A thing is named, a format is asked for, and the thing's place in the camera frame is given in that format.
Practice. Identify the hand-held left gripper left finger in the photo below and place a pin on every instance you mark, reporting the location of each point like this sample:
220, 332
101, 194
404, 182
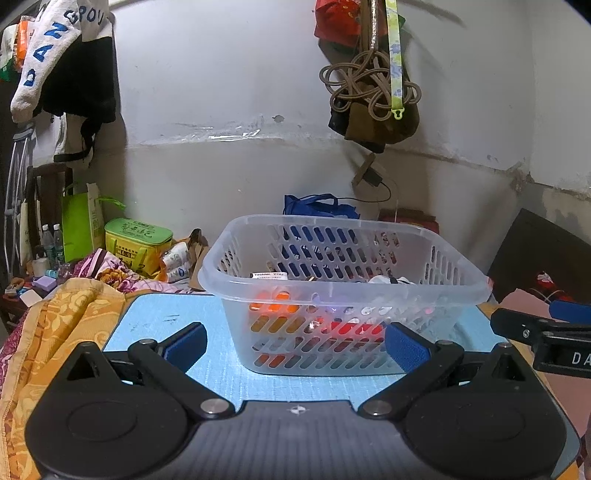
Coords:
187, 346

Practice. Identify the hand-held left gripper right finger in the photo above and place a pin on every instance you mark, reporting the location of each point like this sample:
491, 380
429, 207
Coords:
408, 346

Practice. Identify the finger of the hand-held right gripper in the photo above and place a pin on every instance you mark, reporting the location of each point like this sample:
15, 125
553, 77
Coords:
517, 323
570, 311

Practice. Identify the red snack packet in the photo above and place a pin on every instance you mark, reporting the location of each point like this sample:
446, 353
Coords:
351, 328

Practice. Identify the clear plastic basket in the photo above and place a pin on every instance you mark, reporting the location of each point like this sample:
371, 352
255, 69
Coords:
231, 277

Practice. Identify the pink pillow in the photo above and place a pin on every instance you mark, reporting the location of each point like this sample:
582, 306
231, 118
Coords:
526, 302

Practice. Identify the white printed packet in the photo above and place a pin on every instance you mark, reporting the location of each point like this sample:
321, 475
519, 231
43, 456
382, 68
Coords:
175, 261

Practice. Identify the brown cardboard piece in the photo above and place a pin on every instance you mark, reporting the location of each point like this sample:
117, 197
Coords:
197, 258

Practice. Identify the pink floral cloth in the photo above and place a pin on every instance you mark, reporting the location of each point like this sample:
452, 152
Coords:
115, 272

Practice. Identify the yellow-green box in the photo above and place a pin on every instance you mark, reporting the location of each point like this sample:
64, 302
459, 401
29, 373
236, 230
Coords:
134, 242

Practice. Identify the yellow patterned blanket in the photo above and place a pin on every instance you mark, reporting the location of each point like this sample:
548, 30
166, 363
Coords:
60, 332

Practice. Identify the small purple box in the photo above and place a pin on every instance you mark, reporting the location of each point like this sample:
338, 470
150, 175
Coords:
46, 283

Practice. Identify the green paper bag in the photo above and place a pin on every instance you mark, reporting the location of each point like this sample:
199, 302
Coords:
81, 226

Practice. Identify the water bottle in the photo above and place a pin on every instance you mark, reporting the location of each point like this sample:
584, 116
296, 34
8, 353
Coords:
46, 244
58, 244

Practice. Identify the white card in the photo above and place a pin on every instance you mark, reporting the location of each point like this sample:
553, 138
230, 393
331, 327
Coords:
30, 297

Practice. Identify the blue bag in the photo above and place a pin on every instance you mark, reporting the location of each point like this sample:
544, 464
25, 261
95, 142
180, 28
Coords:
318, 207

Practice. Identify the white jar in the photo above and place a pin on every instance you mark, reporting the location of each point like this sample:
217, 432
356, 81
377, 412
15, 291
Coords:
40, 266

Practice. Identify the black power adapter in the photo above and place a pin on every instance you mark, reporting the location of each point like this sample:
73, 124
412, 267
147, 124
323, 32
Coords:
374, 177

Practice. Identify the dark wooden chair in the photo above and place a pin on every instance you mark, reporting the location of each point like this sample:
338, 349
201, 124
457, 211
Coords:
51, 180

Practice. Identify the olive hanging bag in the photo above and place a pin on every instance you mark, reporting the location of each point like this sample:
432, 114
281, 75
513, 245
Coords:
383, 127

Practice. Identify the metal crutch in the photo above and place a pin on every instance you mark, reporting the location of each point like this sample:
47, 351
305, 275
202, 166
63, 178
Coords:
14, 184

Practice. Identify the white tote bag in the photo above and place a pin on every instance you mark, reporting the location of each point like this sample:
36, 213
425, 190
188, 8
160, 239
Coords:
51, 138

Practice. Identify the white and black jacket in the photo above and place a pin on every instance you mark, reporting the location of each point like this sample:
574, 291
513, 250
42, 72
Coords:
69, 69

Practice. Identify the red hanging bag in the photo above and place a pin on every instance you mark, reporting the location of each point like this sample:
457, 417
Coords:
337, 21

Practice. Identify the hanging colourful bags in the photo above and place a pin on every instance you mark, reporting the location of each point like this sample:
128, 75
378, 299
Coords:
14, 50

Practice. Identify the wooden wall block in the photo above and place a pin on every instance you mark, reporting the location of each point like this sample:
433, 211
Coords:
362, 168

